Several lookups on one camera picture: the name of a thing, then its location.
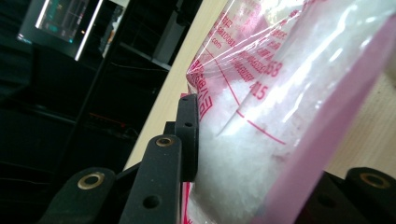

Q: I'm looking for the pink printed plastic bag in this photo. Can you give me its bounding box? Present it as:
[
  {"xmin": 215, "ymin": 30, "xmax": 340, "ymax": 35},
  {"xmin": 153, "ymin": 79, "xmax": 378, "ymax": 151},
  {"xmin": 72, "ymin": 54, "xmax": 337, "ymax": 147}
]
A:
[{"xmin": 180, "ymin": 0, "xmax": 396, "ymax": 224}]

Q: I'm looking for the dark monitor screen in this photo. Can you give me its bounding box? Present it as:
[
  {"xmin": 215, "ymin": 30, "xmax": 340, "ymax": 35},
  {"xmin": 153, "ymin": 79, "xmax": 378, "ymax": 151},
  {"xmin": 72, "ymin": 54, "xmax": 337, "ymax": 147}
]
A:
[{"xmin": 17, "ymin": 0, "xmax": 105, "ymax": 62}]

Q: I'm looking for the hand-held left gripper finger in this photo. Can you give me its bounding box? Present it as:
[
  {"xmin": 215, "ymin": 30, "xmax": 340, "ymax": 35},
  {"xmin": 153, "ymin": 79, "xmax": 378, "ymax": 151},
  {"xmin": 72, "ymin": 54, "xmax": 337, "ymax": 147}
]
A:
[{"xmin": 163, "ymin": 93, "xmax": 200, "ymax": 183}]

